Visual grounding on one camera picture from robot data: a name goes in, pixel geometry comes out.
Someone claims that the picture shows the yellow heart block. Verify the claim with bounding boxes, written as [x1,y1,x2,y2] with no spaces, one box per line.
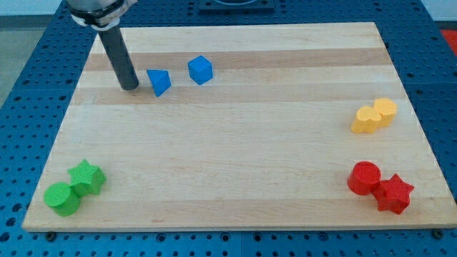
[351,106,382,133]

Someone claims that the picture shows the green star block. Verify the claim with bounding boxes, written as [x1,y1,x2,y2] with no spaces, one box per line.
[67,159,106,198]

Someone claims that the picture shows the yellow hexagon block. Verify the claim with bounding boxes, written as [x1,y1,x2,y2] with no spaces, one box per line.
[373,98,397,127]

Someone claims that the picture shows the light wooden board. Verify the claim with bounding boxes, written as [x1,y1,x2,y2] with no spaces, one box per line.
[22,22,456,232]

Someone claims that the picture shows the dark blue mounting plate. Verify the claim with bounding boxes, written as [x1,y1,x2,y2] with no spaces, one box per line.
[196,0,275,14]

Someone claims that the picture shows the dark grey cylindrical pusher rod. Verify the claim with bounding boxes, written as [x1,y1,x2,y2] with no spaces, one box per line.
[98,25,139,91]

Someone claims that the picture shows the blue triangle block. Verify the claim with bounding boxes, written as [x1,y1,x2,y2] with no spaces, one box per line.
[147,69,171,97]

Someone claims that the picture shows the blue cube block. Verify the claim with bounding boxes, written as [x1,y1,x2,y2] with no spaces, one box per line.
[188,56,214,85]

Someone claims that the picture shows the red cylinder block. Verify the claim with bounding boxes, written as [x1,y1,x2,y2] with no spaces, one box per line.
[347,161,381,196]

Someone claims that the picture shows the green cylinder block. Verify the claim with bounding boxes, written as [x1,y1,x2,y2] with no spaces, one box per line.
[44,182,80,217]

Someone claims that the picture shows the red star block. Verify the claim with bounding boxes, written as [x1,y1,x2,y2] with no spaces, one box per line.
[371,173,414,215]

